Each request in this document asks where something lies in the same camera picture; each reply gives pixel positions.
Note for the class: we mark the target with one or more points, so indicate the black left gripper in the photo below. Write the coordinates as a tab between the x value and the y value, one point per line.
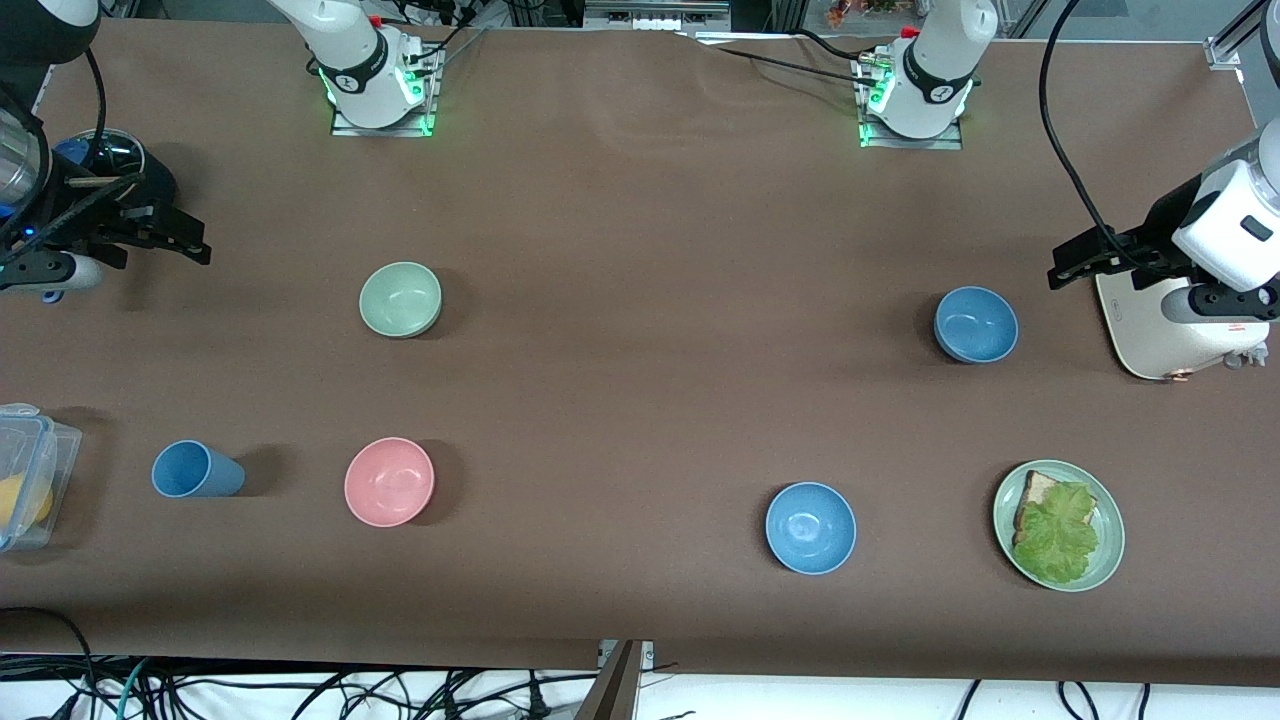
1168	222

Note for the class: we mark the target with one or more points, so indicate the bread slice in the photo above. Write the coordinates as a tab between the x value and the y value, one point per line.
1035	492

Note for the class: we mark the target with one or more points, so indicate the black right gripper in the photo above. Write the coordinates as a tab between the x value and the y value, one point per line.
112	198

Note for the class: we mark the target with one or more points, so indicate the blue bowl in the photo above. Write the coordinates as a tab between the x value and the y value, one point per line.
975	323
810	527

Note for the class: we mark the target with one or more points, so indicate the yellow food piece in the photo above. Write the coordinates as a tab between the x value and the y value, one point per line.
20	500

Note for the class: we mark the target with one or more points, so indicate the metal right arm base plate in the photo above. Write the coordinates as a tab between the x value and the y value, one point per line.
385	128

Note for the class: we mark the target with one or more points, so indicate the cream white toaster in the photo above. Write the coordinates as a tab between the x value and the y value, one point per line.
1150	340

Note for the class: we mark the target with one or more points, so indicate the brown table cover sheet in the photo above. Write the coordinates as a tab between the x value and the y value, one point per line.
600	200

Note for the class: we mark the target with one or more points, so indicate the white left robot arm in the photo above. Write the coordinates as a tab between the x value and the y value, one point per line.
935	70

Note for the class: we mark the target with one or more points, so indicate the green lettuce leaf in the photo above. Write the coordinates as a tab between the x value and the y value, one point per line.
1060	535

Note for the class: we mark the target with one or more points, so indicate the green bowl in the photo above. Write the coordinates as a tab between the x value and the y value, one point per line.
400	298

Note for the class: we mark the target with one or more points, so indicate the blue cup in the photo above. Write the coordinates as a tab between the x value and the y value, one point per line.
195	470

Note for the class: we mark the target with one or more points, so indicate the aluminium corner profile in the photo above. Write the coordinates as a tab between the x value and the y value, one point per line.
1235	45

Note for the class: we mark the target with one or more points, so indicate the pink bowl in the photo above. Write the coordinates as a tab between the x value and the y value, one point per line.
388	481

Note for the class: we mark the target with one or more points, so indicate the clear plastic food container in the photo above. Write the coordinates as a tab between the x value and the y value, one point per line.
45	450

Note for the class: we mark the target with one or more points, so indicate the green plate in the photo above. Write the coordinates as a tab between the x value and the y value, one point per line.
1108	560

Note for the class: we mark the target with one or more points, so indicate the metal table edge bracket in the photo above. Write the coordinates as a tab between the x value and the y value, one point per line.
625	680

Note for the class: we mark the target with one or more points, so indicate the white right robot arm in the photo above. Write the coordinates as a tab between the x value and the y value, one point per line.
350	50

